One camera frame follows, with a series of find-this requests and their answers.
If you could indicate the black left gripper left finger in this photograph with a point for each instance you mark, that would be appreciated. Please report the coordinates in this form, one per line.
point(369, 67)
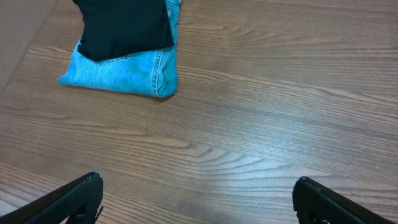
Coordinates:
point(78, 202)

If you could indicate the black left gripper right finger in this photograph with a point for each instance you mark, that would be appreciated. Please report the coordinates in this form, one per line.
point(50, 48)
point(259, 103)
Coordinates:
point(317, 204)

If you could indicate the black t-shirt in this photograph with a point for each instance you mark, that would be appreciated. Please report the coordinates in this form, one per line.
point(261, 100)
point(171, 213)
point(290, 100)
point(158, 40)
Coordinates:
point(115, 28)

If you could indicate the folded blue denim jeans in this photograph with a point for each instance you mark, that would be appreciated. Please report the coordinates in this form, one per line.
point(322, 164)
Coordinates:
point(151, 72)

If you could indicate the brown cardboard back wall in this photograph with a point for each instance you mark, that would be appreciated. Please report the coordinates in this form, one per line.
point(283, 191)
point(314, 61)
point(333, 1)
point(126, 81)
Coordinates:
point(20, 23)

